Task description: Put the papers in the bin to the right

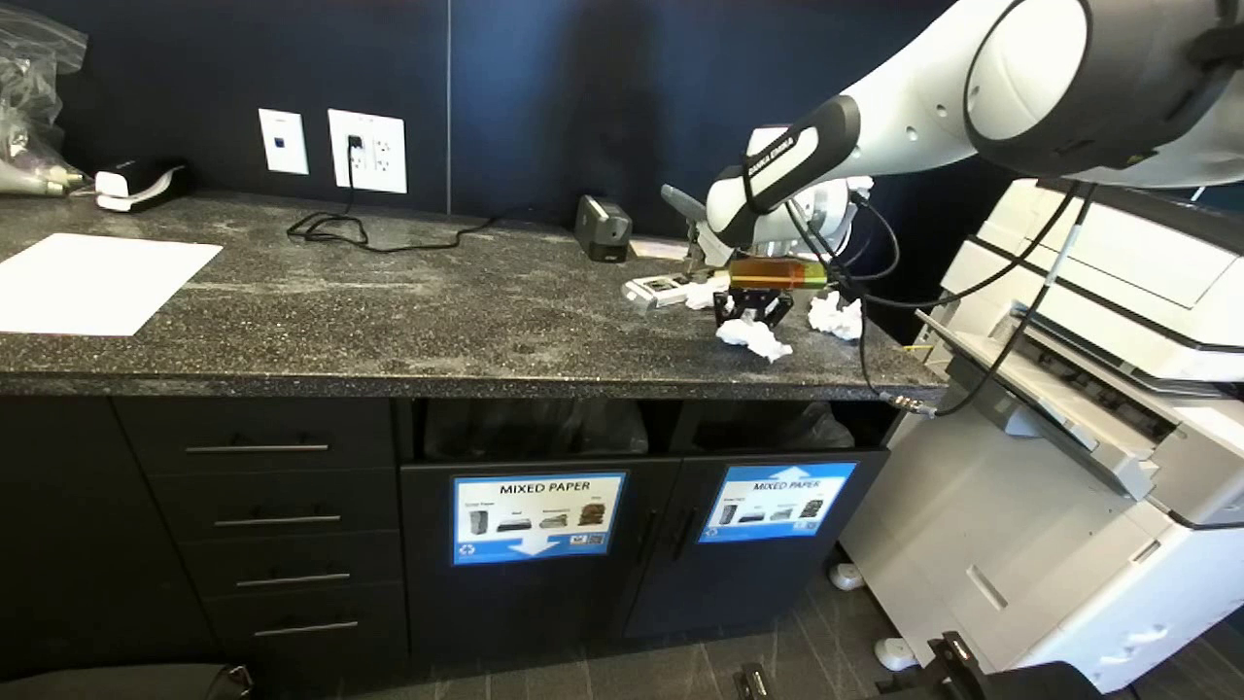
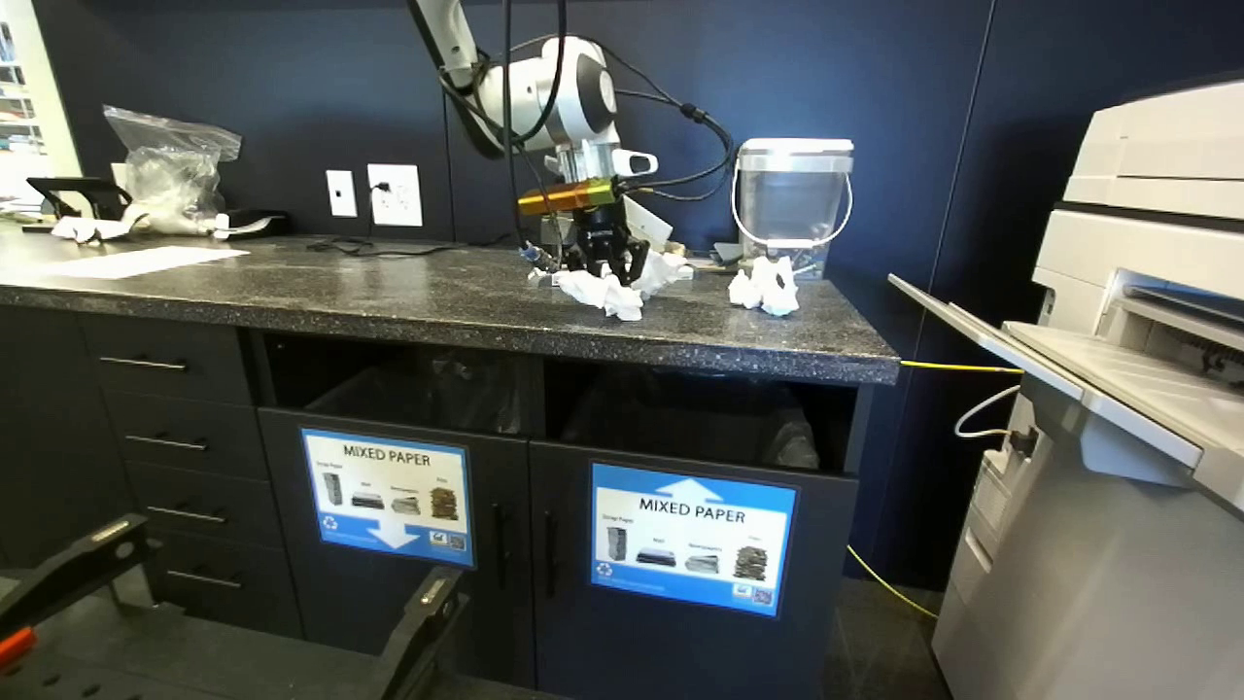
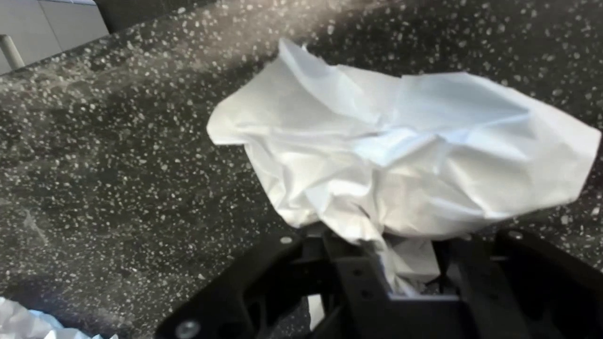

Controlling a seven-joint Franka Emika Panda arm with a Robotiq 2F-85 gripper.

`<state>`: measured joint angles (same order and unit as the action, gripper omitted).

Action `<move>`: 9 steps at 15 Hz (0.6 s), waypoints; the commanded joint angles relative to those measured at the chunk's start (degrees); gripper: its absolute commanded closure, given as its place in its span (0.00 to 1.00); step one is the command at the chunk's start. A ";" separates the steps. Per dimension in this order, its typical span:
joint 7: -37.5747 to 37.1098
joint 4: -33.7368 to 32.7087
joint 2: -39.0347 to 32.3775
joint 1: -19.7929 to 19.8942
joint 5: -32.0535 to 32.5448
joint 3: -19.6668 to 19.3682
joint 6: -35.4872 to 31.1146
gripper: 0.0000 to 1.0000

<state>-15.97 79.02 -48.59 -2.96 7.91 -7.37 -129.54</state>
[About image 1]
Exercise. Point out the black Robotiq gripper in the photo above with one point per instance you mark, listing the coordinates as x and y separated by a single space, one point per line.
756 298

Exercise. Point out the white paper ball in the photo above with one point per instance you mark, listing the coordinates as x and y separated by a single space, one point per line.
761 343
837 318

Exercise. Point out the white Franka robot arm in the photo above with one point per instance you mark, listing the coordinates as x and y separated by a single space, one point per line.
934 103

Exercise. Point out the black bin door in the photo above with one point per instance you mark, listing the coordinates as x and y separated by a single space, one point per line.
753 588
518 605

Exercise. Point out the clear bucket with white lid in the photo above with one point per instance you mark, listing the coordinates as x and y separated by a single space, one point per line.
819 222

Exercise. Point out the black pencil sharpener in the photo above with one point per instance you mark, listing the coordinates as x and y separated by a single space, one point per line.
603 231

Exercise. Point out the blue label with up arrow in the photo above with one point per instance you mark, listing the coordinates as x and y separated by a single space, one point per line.
778 505

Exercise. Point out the white printer caster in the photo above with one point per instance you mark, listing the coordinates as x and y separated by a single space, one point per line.
897 654
845 579

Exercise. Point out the blue label with down arrow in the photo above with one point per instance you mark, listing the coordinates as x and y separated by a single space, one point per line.
539 521

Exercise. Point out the large white office printer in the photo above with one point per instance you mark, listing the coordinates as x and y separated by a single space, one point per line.
1037 521

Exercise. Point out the small dark floor object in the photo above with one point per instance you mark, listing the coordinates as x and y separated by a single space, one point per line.
753 684

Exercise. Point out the white power outlet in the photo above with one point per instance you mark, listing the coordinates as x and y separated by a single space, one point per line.
377 156

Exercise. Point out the white and black stapler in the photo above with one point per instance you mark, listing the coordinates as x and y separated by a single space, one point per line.
121 187

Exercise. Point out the flat white paper sheet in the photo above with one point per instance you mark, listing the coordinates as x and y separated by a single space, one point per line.
97 285

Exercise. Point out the black cabinet door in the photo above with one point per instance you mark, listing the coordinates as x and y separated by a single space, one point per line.
61 530

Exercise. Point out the clear plastic bag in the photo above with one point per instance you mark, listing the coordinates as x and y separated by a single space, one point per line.
34 81

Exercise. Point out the black wheeled floor bracket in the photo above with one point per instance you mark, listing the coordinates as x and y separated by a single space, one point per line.
953 668

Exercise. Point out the white wall plate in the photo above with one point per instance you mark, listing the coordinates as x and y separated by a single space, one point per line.
280 141

